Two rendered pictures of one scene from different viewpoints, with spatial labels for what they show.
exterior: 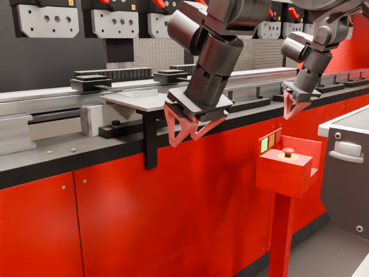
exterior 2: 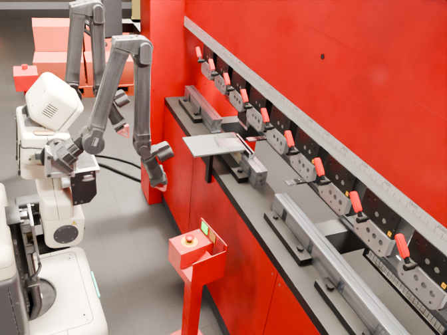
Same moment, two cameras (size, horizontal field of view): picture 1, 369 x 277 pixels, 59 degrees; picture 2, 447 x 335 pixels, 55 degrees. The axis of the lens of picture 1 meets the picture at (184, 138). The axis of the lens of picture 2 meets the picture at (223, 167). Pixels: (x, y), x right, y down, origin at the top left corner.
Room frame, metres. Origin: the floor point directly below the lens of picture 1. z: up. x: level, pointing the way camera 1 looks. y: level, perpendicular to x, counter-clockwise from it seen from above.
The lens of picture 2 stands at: (1.51, -1.65, 2.03)
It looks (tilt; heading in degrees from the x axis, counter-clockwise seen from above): 32 degrees down; 105
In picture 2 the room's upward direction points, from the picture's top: 7 degrees clockwise
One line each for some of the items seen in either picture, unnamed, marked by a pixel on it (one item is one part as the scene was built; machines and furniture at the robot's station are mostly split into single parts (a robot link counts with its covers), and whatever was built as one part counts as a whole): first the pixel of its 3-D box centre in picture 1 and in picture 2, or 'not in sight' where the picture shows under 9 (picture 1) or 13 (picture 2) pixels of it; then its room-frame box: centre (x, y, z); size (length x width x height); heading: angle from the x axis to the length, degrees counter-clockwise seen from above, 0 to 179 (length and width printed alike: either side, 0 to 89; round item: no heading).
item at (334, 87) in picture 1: (329, 88); not in sight; (1.97, -0.88, 0.89); 0.30 x 0.05 x 0.03; 131
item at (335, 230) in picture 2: not in sight; (365, 230); (1.77, 0.01, 0.81); 0.64 x 0.08 x 0.14; 41
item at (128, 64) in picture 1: (119, 53); (243, 117); (1.09, 0.21, 1.13); 0.10 x 0.02 x 0.10; 131
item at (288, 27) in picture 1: (288, 22); (385, 221); (1.73, -0.52, 1.26); 0.15 x 0.09 x 0.17; 131
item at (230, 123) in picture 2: not in sight; (261, 125); (1.08, 0.80, 0.81); 0.64 x 0.08 x 0.14; 41
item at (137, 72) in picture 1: (115, 73); not in sight; (1.53, 0.32, 1.02); 0.37 x 0.06 x 0.04; 131
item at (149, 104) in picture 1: (146, 99); (213, 143); (0.98, 0.12, 1.00); 0.26 x 0.18 x 0.01; 41
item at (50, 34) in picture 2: not in sight; (84, 57); (-1.33, 2.41, 0.34); 1.12 x 0.80 x 0.67; 43
